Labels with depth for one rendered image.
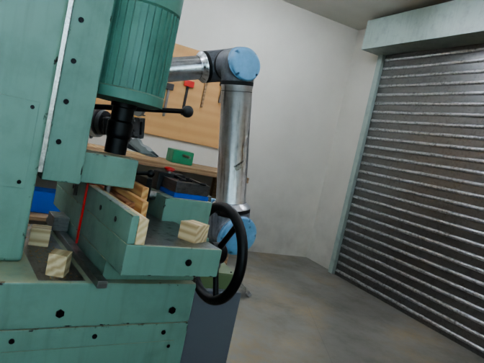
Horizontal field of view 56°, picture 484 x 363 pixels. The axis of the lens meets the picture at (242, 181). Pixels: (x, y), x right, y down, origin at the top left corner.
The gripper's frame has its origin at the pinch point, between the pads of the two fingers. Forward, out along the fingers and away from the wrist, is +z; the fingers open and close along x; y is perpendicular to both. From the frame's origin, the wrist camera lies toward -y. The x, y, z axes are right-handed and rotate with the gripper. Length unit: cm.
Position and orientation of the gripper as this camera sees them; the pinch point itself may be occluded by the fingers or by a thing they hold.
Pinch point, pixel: (159, 130)
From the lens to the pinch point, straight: 129.9
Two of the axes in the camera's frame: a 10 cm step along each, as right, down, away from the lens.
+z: 9.5, 1.4, -2.7
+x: -1.1, 9.8, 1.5
